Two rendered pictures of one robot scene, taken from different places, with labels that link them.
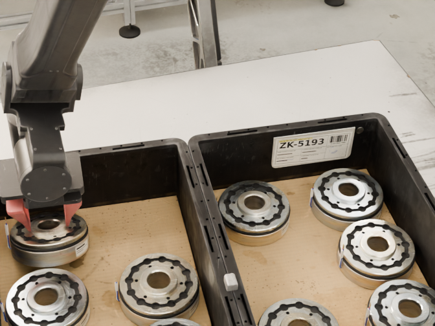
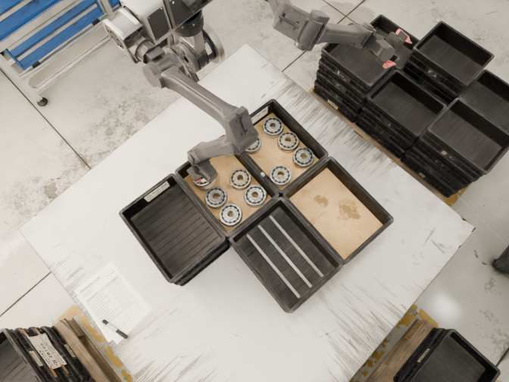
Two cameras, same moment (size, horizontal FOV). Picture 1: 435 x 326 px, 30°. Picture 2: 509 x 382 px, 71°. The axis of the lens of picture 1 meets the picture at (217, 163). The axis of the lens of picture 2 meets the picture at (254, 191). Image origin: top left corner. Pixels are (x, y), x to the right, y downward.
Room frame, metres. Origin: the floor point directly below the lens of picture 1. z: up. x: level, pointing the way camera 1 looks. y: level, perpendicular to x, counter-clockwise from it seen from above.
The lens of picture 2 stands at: (0.08, 0.23, 2.42)
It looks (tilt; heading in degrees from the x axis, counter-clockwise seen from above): 71 degrees down; 339
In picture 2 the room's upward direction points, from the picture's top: 4 degrees counter-clockwise
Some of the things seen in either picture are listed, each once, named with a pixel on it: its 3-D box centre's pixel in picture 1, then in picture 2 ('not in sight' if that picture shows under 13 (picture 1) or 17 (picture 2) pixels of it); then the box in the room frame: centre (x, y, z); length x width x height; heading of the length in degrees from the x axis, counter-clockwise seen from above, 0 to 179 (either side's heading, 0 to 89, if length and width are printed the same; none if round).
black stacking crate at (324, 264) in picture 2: not in sight; (284, 254); (0.26, 0.05, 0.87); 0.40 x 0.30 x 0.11; 14
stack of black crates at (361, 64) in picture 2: not in sight; (351, 76); (1.19, -0.98, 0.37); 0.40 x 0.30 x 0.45; 19
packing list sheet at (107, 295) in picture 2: not in sight; (110, 301); (0.44, 0.85, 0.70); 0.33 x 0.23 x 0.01; 19
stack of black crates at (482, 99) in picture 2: not in sight; (483, 115); (0.57, -1.62, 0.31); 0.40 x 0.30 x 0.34; 19
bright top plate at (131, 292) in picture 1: (158, 283); (240, 178); (0.67, 0.07, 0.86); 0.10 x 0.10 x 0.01
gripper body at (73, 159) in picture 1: (39, 163); (199, 167); (0.74, 0.22, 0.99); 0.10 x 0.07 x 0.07; 104
